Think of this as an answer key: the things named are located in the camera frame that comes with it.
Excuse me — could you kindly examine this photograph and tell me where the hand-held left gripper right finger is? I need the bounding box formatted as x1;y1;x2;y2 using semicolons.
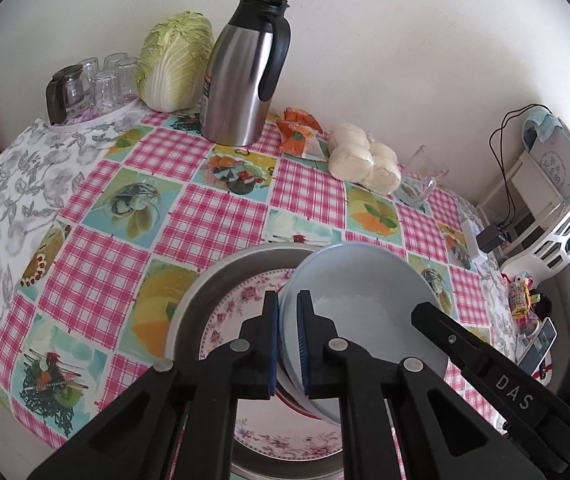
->
296;290;548;480

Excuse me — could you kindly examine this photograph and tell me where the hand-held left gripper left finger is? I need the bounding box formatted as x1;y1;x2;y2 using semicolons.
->
25;290;281;480

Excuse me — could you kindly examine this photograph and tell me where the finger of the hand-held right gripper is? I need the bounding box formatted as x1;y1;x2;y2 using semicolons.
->
411;301;570;473

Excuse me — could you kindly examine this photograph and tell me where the round floral rim plate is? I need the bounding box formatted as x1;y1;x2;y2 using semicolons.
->
197;268;346;462

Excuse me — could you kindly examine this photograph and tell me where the light blue bowl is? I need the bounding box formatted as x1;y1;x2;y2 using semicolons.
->
279;243;450;427

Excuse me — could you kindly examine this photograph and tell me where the stainless steel basin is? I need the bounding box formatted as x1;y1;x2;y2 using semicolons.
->
166;246;351;480

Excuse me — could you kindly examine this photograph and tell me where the smartphone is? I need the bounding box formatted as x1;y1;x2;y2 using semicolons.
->
517;316;558;376

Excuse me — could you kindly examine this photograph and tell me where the yellow candy packet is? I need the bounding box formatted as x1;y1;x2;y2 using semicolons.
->
507;272;540;321

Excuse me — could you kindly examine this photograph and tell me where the white lattice panel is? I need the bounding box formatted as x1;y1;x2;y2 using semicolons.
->
502;160;570;281

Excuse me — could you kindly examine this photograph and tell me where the black charger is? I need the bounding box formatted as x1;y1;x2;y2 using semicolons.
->
480;225;508;253

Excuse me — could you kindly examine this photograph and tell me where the white printed card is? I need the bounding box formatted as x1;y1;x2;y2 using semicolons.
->
530;130;570;196

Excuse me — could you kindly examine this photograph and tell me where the pink checked tablecloth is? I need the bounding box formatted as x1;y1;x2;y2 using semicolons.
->
0;107;516;453

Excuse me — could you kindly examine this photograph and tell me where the bag of white steamed buns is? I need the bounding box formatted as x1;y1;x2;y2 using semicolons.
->
328;122;402;195

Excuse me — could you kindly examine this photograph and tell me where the teal cloth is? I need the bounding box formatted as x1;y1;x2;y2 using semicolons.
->
522;109;563;143

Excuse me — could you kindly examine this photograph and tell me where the clear glass mug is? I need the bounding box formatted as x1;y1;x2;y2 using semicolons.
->
396;145;450;206

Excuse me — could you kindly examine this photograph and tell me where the orange snack packet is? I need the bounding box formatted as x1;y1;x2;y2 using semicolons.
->
276;107;331;161

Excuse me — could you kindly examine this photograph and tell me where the stainless steel thermos jug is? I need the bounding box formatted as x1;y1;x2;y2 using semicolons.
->
200;0;292;147

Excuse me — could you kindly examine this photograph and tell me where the white serving tray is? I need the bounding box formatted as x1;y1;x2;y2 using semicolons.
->
45;97;142;133

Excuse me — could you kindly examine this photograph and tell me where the napa cabbage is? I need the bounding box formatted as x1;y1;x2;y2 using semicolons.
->
136;11;215;112

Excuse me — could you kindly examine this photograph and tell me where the black charger cable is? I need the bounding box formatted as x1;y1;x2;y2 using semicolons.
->
500;104;550;231
488;104;550;228

